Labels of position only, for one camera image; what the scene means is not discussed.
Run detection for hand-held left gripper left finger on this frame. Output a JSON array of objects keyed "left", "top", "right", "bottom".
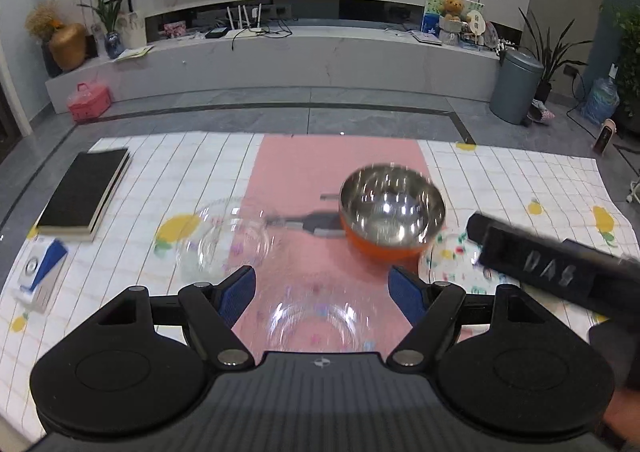
[{"left": 96, "top": 265, "right": 258, "bottom": 372}]

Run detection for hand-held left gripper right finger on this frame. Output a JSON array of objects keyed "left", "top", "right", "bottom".
[{"left": 387, "top": 265, "right": 547, "bottom": 374}]

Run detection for clear glass bowl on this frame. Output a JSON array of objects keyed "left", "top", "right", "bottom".
[
  {"left": 265, "top": 282, "right": 377, "bottom": 354},
  {"left": 179, "top": 197, "right": 274, "bottom": 284}
]

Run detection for white fruit-print plate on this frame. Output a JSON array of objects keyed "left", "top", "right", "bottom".
[{"left": 419, "top": 231, "right": 501, "bottom": 294}]

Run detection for orange steel bowl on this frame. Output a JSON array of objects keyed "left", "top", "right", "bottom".
[{"left": 339, "top": 163, "right": 447, "bottom": 263}]

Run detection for pink printed mat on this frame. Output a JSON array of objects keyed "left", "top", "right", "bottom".
[{"left": 234, "top": 133, "right": 442, "bottom": 354}]

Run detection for white checked lemon-print tablecloth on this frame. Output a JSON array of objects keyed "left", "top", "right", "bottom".
[{"left": 0, "top": 131, "right": 640, "bottom": 439}]

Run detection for pink-topped small stand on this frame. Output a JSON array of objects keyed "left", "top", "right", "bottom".
[{"left": 592, "top": 119, "right": 619, "bottom": 153}]

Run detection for pink slippers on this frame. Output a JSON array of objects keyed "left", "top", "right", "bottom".
[{"left": 529, "top": 100, "right": 557, "bottom": 126}]

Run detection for person's maroon clothing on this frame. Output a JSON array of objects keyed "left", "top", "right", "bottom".
[{"left": 597, "top": 384, "right": 640, "bottom": 452}]

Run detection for blue water bottle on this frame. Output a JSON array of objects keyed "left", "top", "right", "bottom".
[{"left": 582, "top": 77, "right": 621, "bottom": 126}]

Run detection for black book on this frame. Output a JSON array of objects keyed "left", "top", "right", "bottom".
[{"left": 36, "top": 148, "right": 132, "bottom": 243}]

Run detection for grey trash can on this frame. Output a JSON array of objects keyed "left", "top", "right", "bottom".
[{"left": 489, "top": 50, "right": 545, "bottom": 125}]

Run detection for white and blue box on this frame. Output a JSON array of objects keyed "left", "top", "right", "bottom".
[{"left": 14, "top": 238, "right": 69, "bottom": 314}]

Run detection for tall plant in dark pot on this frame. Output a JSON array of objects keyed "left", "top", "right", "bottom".
[{"left": 517, "top": 7, "right": 592, "bottom": 103}]

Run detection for white stone television bench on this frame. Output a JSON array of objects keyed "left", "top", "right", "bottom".
[{"left": 45, "top": 25, "right": 506, "bottom": 115}]

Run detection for pink storage box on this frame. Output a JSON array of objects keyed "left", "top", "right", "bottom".
[{"left": 67, "top": 83, "right": 111, "bottom": 122}]

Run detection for yellow-green papers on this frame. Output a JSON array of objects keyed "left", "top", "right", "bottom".
[{"left": 114, "top": 45, "right": 155, "bottom": 62}]

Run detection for white router with antennas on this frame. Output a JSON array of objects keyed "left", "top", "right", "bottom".
[{"left": 225, "top": 5, "right": 267, "bottom": 38}]

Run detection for white picture card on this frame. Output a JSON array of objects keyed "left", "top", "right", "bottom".
[{"left": 120, "top": 11, "right": 147, "bottom": 48}]

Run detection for colourful picture board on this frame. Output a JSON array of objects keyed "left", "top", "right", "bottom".
[{"left": 424, "top": 0, "right": 485, "bottom": 41}]

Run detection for gold vase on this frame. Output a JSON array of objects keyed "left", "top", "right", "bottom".
[{"left": 48, "top": 23, "right": 87, "bottom": 72}]

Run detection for green plant in blue vase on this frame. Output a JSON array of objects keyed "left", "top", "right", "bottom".
[{"left": 77, "top": 0, "right": 137, "bottom": 59}]

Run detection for dried yellow flower bunch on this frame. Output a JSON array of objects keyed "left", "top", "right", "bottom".
[{"left": 25, "top": 0, "right": 64, "bottom": 41}]

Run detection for black cable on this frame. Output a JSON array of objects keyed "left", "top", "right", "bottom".
[{"left": 230, "top": 17, "right": 294, "bottom": 51}]

